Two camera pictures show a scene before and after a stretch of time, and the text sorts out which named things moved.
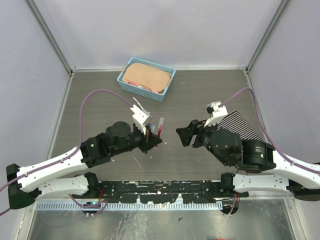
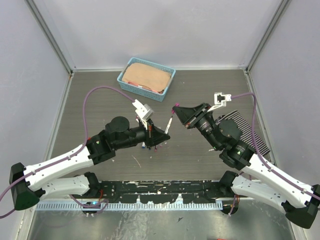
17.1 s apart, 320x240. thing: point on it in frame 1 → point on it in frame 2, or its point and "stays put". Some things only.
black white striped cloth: x=234 y=121 stays put
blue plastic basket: x=150 y=80 stays put
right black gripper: x=195 y=127 → x=186 y=114
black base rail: x=163 y=191 stays put
